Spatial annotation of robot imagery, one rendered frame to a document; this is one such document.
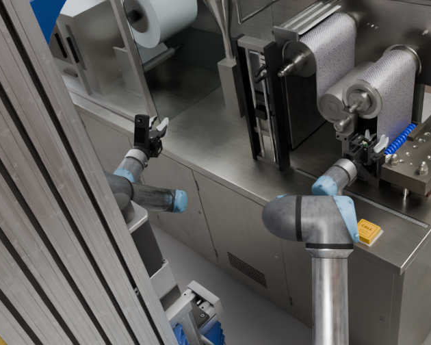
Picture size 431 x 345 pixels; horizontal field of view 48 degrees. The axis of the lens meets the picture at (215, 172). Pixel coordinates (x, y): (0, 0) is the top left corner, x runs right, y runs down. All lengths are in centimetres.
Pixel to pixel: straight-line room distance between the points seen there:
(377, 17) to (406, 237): 80
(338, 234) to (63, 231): 68
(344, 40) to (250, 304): 145
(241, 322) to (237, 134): 98
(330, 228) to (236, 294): 157
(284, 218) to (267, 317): 144
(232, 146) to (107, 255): 137
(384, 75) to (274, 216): 70
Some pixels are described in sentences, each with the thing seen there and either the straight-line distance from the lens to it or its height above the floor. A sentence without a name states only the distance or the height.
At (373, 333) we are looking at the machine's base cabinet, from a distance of 209.
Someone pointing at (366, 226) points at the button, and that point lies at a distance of 171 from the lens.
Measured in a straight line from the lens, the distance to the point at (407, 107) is 189.
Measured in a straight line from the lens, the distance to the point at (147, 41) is 221.
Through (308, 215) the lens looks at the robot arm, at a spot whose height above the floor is 131.
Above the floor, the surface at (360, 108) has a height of 123.
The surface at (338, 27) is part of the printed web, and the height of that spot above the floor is 139.
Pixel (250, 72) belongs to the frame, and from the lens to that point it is 179.
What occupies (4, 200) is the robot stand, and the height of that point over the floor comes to 180.
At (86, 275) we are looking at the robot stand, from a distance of 83.
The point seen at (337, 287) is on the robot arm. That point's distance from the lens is 123.
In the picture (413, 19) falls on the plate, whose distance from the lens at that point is 189.
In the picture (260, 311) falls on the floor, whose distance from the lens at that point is 263.
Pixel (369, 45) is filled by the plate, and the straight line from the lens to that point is 202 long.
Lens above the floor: 218
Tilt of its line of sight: 39 degrees down
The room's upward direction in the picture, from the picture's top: 14 degrees counter-clockwise
